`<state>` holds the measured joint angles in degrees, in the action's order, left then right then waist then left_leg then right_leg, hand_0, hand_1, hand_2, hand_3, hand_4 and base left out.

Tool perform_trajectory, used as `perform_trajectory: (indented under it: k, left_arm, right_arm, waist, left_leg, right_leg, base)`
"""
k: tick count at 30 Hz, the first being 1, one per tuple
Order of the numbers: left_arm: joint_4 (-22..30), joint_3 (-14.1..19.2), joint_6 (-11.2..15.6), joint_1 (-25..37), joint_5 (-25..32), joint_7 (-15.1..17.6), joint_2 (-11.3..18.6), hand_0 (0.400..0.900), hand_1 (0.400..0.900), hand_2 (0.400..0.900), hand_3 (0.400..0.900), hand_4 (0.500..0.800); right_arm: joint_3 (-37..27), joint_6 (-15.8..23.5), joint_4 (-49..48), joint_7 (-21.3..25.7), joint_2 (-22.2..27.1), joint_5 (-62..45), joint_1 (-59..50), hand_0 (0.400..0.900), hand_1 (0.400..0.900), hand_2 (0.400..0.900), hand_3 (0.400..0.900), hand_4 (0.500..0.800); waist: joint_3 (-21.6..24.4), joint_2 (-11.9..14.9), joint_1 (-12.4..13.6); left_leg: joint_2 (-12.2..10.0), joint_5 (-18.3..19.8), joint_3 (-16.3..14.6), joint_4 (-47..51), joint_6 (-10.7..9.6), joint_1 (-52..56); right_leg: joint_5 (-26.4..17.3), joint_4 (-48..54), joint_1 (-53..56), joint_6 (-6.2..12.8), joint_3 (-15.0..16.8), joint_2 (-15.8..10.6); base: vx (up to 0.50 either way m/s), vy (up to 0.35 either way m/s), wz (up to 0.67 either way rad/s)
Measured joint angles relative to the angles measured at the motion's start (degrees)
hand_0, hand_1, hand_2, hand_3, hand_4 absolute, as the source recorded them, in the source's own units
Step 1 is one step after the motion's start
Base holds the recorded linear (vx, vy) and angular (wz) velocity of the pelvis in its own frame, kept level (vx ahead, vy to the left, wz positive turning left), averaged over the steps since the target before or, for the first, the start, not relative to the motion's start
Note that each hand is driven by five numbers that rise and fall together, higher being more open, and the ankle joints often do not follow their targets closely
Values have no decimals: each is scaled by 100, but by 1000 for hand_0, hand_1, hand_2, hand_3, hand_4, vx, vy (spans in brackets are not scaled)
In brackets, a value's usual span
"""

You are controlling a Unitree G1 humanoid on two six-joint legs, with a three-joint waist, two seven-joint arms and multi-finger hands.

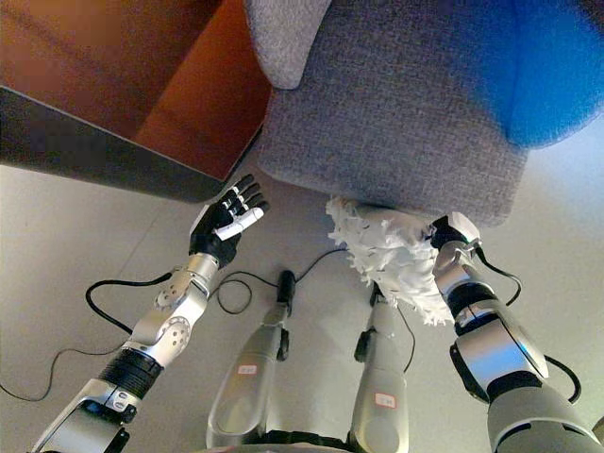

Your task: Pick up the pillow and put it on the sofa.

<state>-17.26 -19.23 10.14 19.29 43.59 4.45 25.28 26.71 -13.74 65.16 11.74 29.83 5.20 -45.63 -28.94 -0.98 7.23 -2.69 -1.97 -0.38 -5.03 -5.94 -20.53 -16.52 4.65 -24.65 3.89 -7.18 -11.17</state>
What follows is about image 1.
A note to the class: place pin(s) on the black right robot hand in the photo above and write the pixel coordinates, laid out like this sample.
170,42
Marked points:
460,229

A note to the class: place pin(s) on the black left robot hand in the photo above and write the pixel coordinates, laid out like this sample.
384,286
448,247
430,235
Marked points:
219,229

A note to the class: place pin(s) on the white fringed pillow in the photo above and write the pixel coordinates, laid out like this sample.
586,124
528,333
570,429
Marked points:
401,264

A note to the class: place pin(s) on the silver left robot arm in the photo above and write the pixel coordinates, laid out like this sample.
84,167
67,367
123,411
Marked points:
165,330

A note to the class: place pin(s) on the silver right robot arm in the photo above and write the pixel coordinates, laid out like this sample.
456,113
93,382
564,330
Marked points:
500,349

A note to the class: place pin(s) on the grey fabric sofa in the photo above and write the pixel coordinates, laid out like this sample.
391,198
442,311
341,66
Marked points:
387,108

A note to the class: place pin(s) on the silver left robot leg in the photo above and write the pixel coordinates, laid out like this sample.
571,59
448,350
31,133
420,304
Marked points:
250,377

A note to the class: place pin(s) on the silver robot leg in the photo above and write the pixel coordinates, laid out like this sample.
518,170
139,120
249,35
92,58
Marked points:
250,377
382,377

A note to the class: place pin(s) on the orange wooden cabinet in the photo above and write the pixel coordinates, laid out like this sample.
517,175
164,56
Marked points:
141,94

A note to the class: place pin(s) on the silver right robot leg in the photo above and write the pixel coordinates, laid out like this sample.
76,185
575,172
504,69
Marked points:
382,377

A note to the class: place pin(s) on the blue cushion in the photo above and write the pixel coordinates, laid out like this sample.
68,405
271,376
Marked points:
557,71

